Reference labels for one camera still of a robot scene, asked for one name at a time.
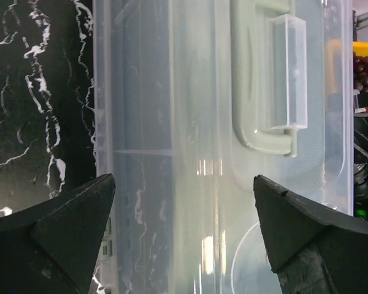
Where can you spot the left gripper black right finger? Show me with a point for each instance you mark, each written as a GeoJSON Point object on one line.
{"type": "Point", "coordinates": [311, 248]}

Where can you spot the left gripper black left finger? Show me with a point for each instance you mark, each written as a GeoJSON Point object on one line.
{"type": "Point", "coordinates": [52, 247]}

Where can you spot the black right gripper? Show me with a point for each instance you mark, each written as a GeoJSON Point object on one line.
{"type": "Point", "coordinates": [360, 144]}

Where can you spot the translucent green tool box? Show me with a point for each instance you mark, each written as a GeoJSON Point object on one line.
{"type": "Point", "coordinates": [194, 99]}

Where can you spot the dark purple grape bunch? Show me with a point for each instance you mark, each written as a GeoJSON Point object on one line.
{"type": "Point", "coordinates": [360, 73]}

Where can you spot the black marble pattern mat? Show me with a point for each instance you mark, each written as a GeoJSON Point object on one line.
{"type": "Point", "coordinates": [47, 131]}

